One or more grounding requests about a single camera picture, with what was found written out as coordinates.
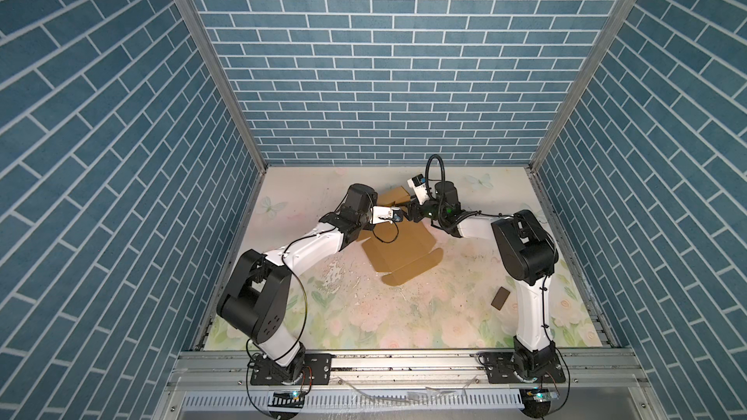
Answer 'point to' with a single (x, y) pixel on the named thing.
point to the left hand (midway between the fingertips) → (376, 200)
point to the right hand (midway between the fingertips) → (404, 202)
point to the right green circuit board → (542, 395)
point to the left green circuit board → (289, 399)
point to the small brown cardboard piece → (500, 297)
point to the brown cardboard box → (398, 249)
